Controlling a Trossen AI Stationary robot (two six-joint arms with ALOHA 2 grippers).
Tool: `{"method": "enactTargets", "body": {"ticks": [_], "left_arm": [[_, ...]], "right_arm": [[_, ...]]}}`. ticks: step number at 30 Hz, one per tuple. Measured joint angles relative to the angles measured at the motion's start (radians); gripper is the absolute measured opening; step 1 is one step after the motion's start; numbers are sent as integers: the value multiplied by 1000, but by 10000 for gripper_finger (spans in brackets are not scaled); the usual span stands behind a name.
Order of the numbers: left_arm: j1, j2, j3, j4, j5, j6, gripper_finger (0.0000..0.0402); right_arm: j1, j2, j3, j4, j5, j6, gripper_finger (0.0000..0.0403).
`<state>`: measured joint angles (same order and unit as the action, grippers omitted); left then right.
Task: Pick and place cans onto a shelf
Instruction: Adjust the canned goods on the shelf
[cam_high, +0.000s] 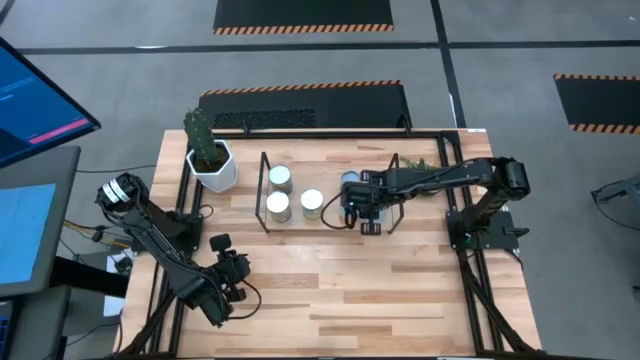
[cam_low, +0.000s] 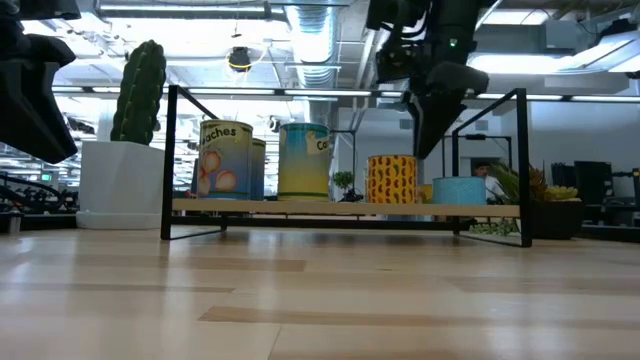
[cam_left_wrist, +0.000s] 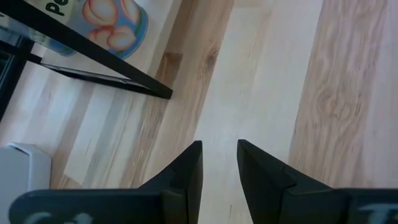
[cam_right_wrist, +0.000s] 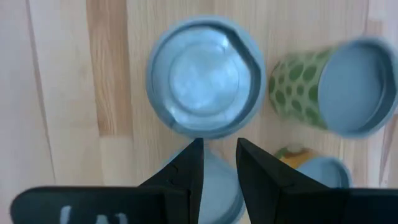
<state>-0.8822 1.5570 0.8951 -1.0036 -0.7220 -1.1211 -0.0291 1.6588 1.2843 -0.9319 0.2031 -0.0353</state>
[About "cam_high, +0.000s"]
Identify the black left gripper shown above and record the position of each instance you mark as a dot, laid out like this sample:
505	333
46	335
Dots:
232	272

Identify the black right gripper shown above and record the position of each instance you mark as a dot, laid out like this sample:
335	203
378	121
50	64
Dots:
382	195

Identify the carrots label tin can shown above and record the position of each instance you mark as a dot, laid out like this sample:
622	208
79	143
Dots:
311	200

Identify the peaches label tin can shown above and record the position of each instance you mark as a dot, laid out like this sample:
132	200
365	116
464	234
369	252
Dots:
278	204

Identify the grey can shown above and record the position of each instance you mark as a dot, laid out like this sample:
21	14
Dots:
280	176

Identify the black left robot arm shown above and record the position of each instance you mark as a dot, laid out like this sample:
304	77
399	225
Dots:
165	250

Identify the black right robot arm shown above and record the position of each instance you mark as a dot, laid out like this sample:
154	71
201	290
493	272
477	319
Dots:
450	175

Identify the small succulent in brown pot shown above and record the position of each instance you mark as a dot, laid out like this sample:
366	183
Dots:
417	162

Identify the black mat with hazard stripes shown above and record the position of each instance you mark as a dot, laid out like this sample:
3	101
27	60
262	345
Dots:
300	12
600	102
350	107

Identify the white box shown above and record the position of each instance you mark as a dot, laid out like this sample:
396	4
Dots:
114	306

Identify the green cactus in white pot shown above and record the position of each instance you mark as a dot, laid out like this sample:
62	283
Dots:
202	135

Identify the grey stand base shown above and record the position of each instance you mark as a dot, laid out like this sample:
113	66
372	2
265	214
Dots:
40	325

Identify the grey-framed light blue screen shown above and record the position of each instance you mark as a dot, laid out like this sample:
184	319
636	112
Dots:
25	230

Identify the large tilted blue-screen monitor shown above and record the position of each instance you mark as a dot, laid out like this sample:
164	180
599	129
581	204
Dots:
35	100

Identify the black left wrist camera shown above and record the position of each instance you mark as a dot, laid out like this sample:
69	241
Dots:
220	243

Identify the wooden shelf with black frame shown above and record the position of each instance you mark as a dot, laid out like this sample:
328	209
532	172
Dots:
320	167

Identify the black aluminium table frame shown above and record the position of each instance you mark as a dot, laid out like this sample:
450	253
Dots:
325	135

